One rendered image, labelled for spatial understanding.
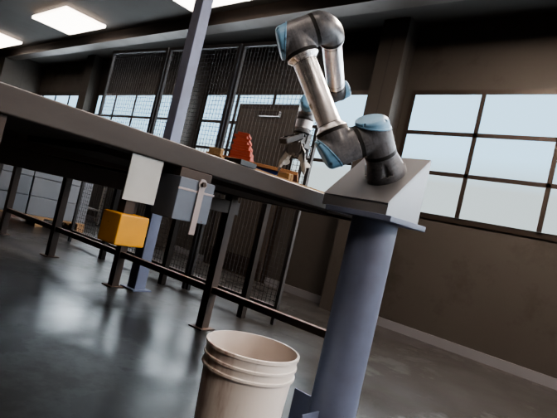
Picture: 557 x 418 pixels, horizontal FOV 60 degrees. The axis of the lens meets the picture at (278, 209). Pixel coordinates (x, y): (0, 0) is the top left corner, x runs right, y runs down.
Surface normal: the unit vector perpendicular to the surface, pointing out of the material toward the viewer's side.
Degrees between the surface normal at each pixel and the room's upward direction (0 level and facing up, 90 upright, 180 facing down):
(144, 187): 90
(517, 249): 90
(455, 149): 90
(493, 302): 90
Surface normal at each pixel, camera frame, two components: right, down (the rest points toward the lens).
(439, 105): -0.65, -0.17
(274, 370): 0.48, 0.14
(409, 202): 0.67, 0.15
